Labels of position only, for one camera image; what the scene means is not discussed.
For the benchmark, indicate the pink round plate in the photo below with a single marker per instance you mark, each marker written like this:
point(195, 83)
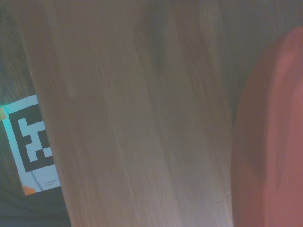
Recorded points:
point(272, 142)

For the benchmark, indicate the printed marker tag sheet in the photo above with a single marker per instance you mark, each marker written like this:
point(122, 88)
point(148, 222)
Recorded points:
point(30, 142)

